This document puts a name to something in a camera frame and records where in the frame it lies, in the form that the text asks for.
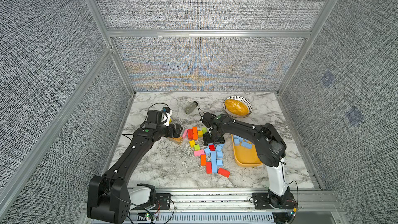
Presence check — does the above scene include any blue long block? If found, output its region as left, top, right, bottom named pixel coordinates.
left=241, top=141, right=252, bottom=149
left=210, top=151, right=218, bottom=174

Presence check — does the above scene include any yellow plastic tray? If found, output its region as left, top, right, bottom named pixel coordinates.
left=231, top=134, right=263, bottom=167

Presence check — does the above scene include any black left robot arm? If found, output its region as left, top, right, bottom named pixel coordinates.
left=87, top=124, right=183, bottom=224

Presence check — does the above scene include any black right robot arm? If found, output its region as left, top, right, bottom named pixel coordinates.
left=201, top=112, right=291, bottom=208

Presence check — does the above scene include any amber spice jar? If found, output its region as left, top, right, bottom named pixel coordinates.
left=169, top=137, right=183, bottom=145

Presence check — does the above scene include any pink long block upper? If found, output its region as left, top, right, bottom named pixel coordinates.
left=182, top=129, right=188, bottom=139

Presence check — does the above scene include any pink long block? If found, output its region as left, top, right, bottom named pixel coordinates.
left=182, top=129, right=188, bottom=139
left=194, top=149, right=205, bottom=157

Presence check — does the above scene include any red block upper left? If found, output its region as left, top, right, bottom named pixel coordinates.
left=188, top=129, right=194, bottom=140

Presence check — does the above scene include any red block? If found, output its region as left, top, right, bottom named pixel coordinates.
left=206, top=161, right=212, bottom=174
left=218, top=168, right=230, bottom=178
left=188, top=129, right=194, bottom=140

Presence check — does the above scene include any orange long block upper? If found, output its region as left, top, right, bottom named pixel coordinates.
left=192, top=127, right=199, bottom=140

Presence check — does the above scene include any yellow small block middle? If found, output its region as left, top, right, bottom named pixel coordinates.
left=189, top=140, right=196, bottom=148

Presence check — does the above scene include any pink long block lower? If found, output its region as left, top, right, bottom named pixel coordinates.
left=194, top=149, right=205, bottom=157

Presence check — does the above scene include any blue long block bottom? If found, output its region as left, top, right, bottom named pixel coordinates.
left=210, top=151, right=218, bottom=174

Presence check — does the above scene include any orange block lower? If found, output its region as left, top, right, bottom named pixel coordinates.
left=200, top=155, right=206, bottom=166

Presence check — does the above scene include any glass spice jar black lid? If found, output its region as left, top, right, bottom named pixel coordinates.
left=183, top=101, right=198, bottom=115

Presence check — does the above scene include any red block bottom left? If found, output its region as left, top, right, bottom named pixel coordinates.
left=206, top=161, right=212, bottom=174

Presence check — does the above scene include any patterned bowl of yellow grains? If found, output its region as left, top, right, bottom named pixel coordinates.
left=223, top=95, right=253, bottom=118

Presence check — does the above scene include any red block bottom right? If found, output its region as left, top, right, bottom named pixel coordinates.
left=218, top=168, right=230, bottom=178

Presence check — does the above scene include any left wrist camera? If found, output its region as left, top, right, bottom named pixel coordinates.
left=145, top=107, right=173, bottom=129

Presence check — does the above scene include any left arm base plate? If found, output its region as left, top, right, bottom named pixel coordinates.
left=140, top=193, right=172, bottom=210

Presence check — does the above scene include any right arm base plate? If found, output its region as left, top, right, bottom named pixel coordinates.
left=249, top=192, right=297, bottom=210

